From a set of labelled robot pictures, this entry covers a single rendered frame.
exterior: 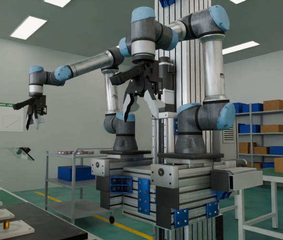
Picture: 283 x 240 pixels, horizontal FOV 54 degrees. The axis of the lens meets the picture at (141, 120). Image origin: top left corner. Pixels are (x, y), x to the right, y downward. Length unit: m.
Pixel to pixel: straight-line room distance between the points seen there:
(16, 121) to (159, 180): 5.66
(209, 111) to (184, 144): 0.19
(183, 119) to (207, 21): 0.43
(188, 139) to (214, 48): 0.41
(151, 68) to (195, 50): 0.80
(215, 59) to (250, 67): 6.80
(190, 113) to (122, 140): 0.52
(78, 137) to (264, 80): 4.96
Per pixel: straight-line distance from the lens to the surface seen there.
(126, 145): 1.62
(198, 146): 1.27
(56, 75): 1.54
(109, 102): 1.78
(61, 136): 7.01
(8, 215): 1.34
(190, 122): 1.27
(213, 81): 1.24
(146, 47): 0.86
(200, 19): 1.29
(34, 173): 6.83
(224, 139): 1.72
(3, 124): 6.60
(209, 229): 1.73
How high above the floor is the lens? 1.09
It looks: 4 degrees up
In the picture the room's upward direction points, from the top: straight up
